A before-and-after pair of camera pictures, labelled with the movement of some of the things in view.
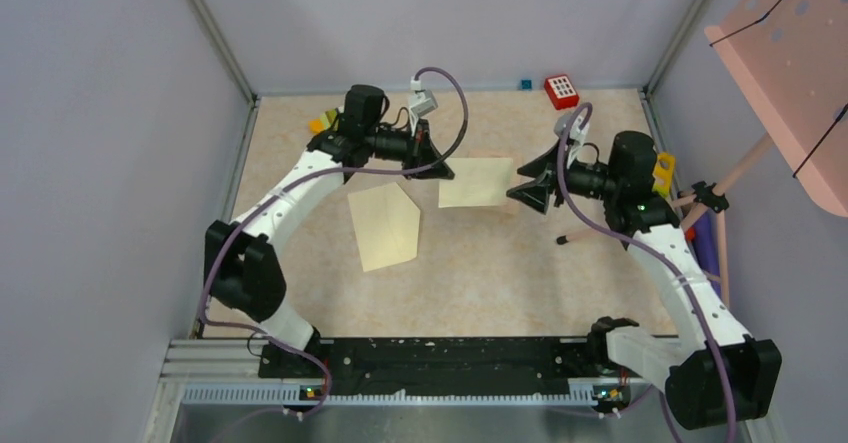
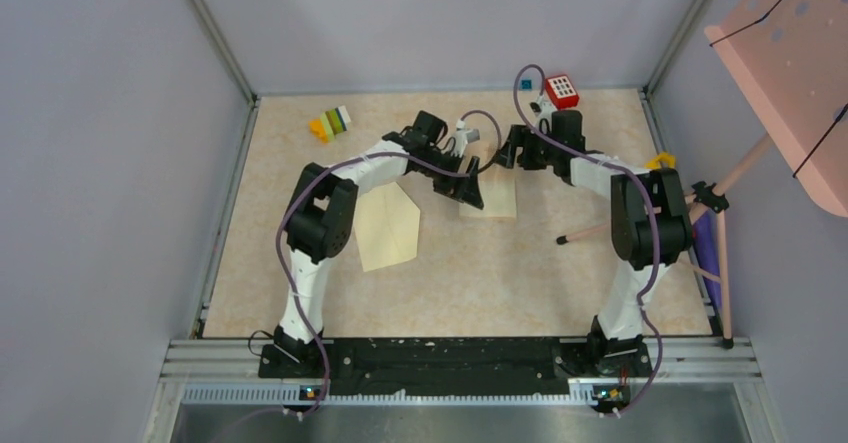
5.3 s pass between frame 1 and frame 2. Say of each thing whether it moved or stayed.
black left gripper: moved
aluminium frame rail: stayed
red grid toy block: stayed
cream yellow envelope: stayed
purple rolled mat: stayed
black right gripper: moved
